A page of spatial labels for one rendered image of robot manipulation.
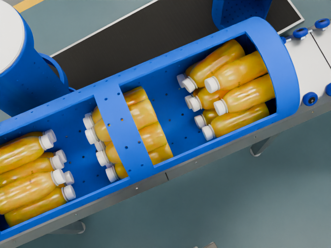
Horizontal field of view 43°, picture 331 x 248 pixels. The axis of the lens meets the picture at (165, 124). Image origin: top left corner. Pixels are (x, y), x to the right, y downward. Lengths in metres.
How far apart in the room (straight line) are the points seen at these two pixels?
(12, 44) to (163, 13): 1.14
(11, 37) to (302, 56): 0.90
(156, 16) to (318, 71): 1.15
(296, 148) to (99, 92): 1.44
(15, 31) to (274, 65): 0.78
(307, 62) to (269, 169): 0.95
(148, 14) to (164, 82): 1.12
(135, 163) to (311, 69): 0.66
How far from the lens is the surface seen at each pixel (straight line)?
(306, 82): 1.37
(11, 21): 1.40
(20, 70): 1.38
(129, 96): 1.11
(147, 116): 1.05
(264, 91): 1.11
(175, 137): 1.23
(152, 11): 2.33
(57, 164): 1.16
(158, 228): 2.17
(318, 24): 1.41
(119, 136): 0.98
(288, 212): 2.23
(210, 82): 1.08
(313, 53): 1.42
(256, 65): 1.12
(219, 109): 1.10
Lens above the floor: 2.17
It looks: 75 degrees down
